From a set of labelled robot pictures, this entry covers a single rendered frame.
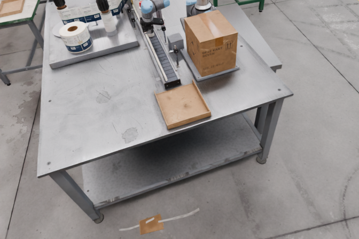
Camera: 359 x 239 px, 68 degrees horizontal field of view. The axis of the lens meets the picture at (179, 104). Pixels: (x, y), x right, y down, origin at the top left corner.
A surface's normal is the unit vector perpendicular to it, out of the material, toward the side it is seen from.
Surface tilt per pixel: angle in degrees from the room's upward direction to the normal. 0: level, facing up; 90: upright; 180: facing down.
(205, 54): 90
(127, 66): 0
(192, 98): 0
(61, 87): 0
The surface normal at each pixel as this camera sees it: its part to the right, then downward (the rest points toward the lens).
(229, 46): 0.29, 0.69
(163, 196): -0.10, -0.67
